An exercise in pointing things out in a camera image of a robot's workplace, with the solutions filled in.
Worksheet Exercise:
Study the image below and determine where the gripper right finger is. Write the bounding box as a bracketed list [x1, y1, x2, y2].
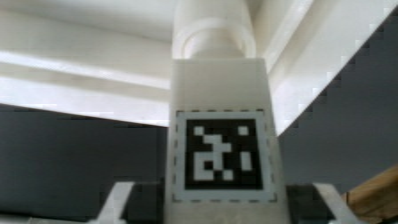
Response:
[315, 183, 363, 224]

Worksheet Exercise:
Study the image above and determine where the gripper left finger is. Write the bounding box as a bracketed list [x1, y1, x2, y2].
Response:
[87, 182, 135, 224]

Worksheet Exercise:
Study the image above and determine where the white table leg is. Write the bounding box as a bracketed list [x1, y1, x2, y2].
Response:
[166, 0, 292, 224]

